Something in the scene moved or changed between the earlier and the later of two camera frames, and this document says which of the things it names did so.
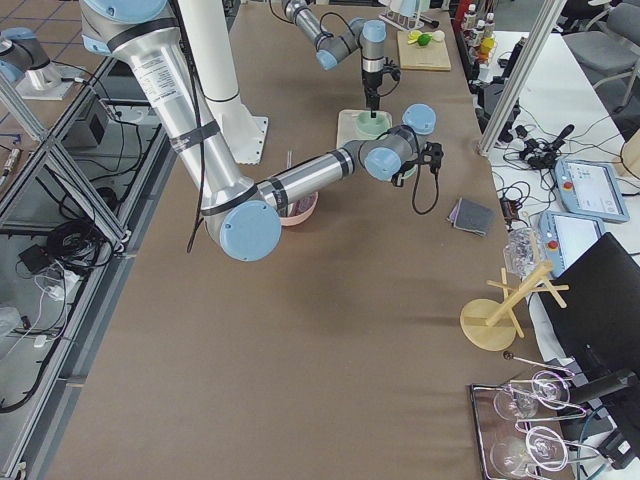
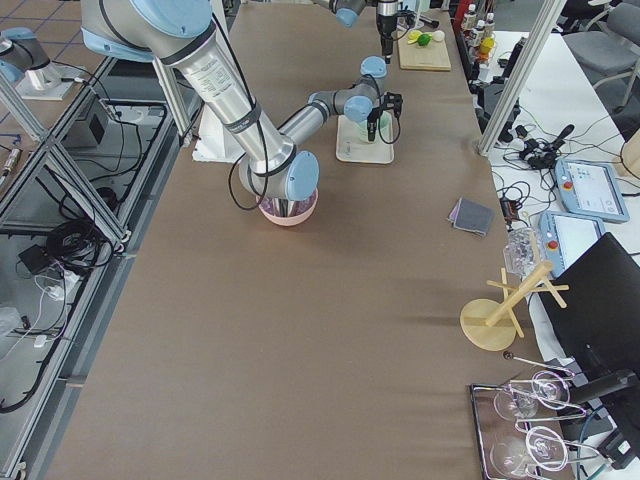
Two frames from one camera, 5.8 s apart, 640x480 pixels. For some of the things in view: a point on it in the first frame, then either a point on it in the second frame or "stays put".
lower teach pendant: x=561 y=236 stays put
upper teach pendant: x=592 y=189 stays put
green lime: x=424 y=39 stays put
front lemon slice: x=413 y=36 stays put
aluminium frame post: x=536 y=42 stays put
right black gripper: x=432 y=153 -> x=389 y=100
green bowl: x=409 y=172 -> x=383 y=131
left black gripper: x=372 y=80 -> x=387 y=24
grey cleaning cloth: x=471 y=216 stays put
